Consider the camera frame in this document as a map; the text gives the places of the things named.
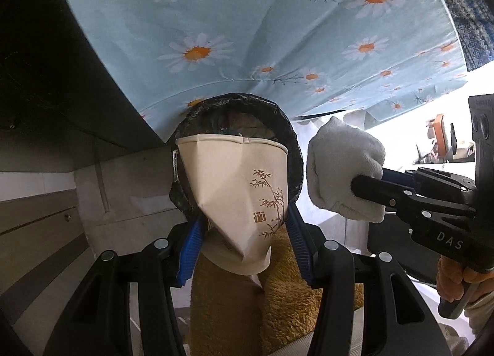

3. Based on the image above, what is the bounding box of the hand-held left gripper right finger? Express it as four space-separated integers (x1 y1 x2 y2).
286 205 452 356

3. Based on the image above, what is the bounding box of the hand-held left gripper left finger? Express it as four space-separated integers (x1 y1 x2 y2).
44 221 207 356

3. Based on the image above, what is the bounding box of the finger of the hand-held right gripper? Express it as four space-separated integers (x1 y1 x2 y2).
382 168 477 207
351 174 475 225

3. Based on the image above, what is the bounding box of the large white tissue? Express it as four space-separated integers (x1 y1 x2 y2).
307 117 387 223

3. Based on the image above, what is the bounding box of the white crushed paper cup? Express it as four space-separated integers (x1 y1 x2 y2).
175 134 289 275

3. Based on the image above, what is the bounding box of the black bagged trash bin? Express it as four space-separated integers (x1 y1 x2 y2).
169 92 304 221

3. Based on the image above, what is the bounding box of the person's right hand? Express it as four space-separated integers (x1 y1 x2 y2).
436 253 494 305

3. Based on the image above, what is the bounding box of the orange black object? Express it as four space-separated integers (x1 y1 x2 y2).
426 112 458 156

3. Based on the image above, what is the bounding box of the brown fluffy garment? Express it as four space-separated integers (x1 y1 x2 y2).
189 225 365 356

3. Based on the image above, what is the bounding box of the grey kitchen cabinet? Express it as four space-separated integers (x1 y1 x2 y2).
0 145 176 318

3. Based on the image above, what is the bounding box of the blue patterned cloth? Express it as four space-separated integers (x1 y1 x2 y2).
419 0 494 73

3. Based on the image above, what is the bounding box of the blue daisy tablecloth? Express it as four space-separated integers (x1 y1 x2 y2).
52 0 469 144

